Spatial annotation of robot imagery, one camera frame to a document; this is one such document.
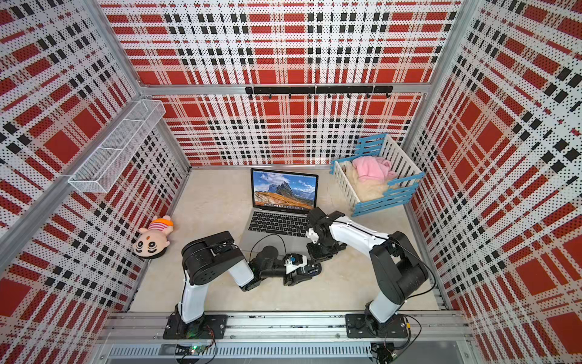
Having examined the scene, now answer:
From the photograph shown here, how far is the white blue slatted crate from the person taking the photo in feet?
3.28

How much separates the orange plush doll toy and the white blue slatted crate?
81cm

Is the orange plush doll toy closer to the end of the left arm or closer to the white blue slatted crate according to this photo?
the end of the left arm

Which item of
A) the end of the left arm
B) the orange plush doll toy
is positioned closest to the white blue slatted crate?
the end of the left arm

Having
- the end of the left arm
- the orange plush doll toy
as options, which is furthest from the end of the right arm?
the orange plush doll toy

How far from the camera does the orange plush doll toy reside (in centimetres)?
86

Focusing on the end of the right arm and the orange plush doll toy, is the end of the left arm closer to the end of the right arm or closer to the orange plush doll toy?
the end of the right arm
